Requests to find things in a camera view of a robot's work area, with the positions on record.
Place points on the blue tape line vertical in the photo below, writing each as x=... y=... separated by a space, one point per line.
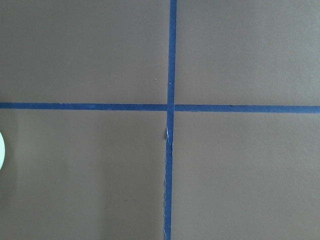
x=170 y=117

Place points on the green bowl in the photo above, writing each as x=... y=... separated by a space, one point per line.
x=2 y=151

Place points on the blue tape line horizontal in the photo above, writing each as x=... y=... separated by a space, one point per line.
x=296 y=109

